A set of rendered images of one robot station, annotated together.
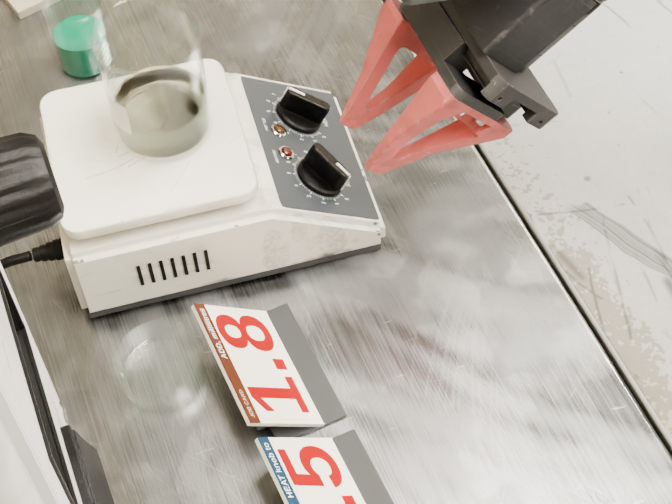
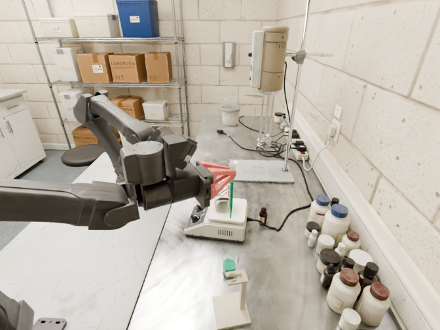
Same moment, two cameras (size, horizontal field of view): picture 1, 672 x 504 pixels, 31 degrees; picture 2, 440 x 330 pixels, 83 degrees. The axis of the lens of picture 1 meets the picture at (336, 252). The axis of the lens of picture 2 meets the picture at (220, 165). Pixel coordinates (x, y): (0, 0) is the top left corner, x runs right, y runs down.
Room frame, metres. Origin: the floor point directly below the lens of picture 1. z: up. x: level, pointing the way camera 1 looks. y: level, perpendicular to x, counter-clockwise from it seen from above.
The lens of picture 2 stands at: (1.11, 0.34, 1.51)
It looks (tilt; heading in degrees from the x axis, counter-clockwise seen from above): 29 degrees down; 203
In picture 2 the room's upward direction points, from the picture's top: straight up
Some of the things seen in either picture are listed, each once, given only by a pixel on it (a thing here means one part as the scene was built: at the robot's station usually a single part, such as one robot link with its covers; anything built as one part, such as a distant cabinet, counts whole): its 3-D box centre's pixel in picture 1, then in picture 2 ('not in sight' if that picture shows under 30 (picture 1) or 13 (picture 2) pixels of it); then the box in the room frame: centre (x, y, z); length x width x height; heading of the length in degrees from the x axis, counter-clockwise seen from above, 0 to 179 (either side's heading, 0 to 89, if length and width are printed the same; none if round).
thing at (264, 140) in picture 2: not in sight; (266, 118); (0.08, 0.13, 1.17); 0.07 x 0.07 x 0.25
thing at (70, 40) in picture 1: (78, 31); (228, 264); (0.67, 0.18, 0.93); 0.04 x 0.04 x 0.06
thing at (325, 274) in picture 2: not in sight; (329, 274); (0.60, 0.44, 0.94); 0.03 x 0.03 x 0.08
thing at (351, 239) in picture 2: not in sight; (349, 245); (0.47, 0.49, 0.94); 0.05 x 0.05 x 0.09
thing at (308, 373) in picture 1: (268, 361); not in sight; (0.38, 0.04, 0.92); 0.09 x 0.06 x 0.04; 23
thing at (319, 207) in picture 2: not in sight; (319, 211); (0.37, 0.40, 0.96); 0.06 x 0.06 x 0.11
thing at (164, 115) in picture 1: (156, 81); (222, 200); (0.52, 0.10, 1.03); 0.07 x 0.06 x 0.08; 176
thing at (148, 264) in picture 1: (195, 180); (220, 218); (0.51, 0.09, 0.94); 0.22 x 0.13 x 0.08; 103
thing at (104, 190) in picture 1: (146, 144); (228, 209); (0.51, 0.11, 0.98); 0.12 x 0.12 x 0.01; 13
